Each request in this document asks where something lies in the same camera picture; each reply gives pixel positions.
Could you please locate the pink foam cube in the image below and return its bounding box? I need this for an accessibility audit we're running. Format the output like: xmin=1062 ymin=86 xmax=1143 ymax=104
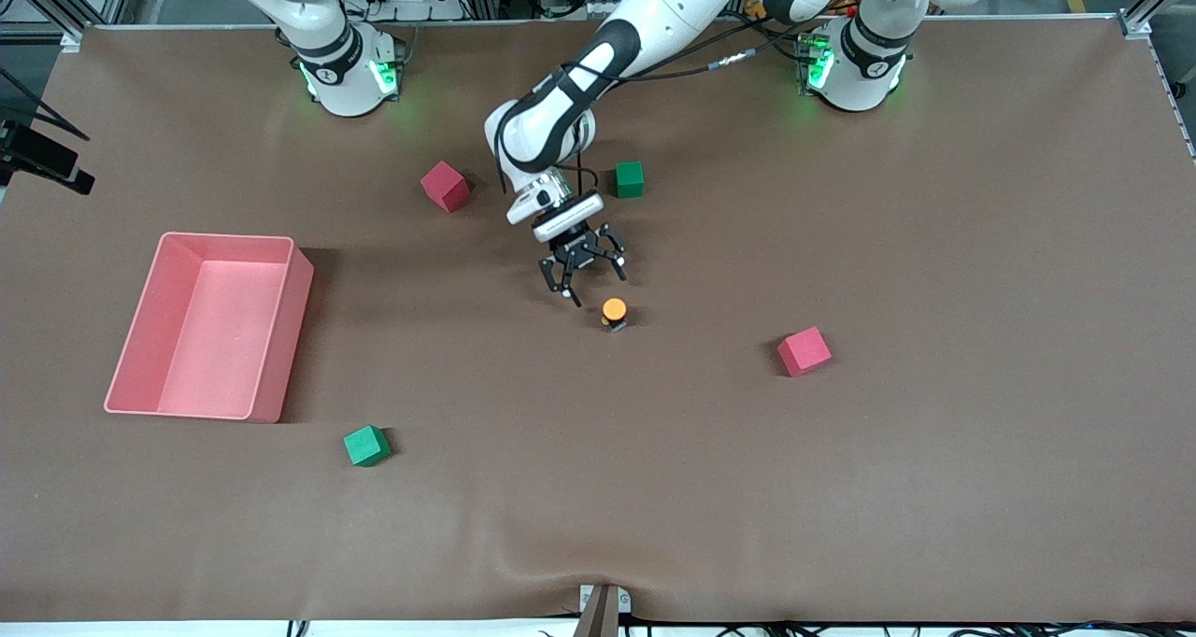
xmin=420 ymin=160 xmax=471 ymax=214
xmin=776 ymin=326 xmax=833 ymax=378

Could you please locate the brown table mat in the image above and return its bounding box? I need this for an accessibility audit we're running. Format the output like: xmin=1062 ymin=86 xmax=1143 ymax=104
xmin=0 ymin=16 xmax=1196 ymax=624

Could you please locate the pink plastic bin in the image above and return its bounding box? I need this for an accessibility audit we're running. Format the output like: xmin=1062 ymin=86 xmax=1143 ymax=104
xmin=103 ymin=232 xmax=316 ymax=424

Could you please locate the metal table clamp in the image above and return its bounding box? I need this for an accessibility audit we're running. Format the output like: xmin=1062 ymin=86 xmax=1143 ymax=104
xmin=579 ymin=584 xmax=632 ymax=637

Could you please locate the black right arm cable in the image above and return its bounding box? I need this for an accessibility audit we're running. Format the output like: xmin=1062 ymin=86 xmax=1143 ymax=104
xmin=0 ymin=65 xmax=91 ymax=143

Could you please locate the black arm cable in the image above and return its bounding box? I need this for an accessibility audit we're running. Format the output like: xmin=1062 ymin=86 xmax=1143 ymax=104
xmin=0 ymin=65 xmax=91 ymax=143
xmin=537 ymin=2 xmax=847 ymax=82

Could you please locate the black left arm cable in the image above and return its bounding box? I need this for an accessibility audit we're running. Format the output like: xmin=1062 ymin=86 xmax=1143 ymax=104
xmin=537 ymin=2 xmax=847 ymax=82

